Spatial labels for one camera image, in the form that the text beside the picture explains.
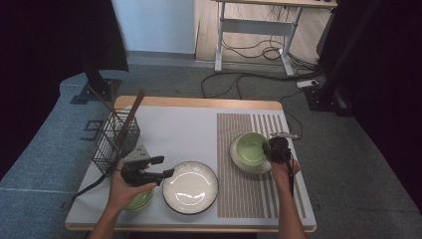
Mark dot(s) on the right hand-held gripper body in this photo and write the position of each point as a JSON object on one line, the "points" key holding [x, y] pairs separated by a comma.
{"points": [[280, 149]]}

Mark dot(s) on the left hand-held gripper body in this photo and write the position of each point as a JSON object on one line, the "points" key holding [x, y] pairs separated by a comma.
{"points": [[136, 172]]}

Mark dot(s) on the green ceramic bowl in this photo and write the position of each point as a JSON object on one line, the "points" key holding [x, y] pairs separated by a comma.
{"points": [[139, 208], [249, 151], [142, 198]]}

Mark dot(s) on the white plate with dark rim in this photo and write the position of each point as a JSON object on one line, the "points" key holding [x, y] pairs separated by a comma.
{"points": [[245, 168], [192, 189]]}

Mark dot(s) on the person's right hand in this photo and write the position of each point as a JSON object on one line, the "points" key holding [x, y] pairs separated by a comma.
{"points": [[283, 172]]}

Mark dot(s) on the person's left hand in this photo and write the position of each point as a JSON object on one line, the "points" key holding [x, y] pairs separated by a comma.
{"points": [[122, 192]]}

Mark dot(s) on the white table cover sheet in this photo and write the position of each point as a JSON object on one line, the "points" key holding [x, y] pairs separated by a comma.
{"points": [[179, 132]]}

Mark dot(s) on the brown striped woven placemat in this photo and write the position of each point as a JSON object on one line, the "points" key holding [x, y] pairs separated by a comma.
{"points": [[239, 199]]}

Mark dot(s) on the black metal stand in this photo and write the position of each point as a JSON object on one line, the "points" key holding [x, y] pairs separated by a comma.
{"points": [[318, 96]]}

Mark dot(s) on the white power strip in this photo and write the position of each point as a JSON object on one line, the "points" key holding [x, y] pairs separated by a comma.
{"points": [[307, 83]]}

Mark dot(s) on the light wooden table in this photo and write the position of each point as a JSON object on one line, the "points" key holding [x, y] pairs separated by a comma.
{"points": [[199, 102]]}

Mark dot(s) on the black curtain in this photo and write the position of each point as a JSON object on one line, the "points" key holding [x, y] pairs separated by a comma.
{"points": [[49, 49], [391, 99]]}

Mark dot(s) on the black stand with base plate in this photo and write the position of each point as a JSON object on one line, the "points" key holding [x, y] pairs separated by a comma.
{"points": [[99, 89]]}

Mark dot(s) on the white metal frame desk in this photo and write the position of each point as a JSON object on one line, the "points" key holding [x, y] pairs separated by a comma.
{"points": [[255, 27]]}

